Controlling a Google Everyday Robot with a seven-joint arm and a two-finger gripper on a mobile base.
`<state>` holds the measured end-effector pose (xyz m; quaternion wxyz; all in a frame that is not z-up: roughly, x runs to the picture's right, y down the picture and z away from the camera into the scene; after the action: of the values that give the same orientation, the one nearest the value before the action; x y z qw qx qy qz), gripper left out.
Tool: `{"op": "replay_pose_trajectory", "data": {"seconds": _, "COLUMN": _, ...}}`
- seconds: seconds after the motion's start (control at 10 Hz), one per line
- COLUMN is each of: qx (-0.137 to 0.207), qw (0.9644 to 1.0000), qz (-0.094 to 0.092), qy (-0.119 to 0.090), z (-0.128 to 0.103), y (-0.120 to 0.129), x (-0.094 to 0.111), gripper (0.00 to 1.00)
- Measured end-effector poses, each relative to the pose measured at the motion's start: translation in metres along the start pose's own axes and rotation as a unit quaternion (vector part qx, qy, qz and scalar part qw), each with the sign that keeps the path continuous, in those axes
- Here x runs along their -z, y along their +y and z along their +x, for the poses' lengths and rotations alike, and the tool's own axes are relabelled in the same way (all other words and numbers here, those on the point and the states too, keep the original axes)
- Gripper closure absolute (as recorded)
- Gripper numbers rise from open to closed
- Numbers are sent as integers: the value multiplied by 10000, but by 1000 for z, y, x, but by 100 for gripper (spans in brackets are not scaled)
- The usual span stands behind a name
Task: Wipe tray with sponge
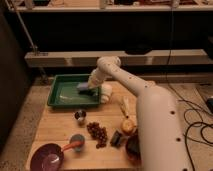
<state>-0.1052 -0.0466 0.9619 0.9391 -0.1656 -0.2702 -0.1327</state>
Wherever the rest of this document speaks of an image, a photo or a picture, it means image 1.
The small dark green block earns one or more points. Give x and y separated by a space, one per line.
116 139

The blue green sponge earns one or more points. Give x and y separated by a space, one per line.
84 89

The wooden table board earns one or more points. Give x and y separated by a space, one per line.
58 126

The yellow toy fruit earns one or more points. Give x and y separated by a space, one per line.
127 126

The dark brown bowl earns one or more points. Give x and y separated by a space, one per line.
133 150

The small metal cup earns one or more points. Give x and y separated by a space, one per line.
80 116

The teal cup orange handle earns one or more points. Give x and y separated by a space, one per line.
76 143

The white shelf beam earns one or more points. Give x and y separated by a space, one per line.
89 58

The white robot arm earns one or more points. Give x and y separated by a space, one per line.
161 141

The purple bowl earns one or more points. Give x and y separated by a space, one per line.
48 157

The green plastic tray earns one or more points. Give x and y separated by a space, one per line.
64 93

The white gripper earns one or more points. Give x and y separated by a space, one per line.
95 79

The brown grape bunch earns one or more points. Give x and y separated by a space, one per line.
98 133

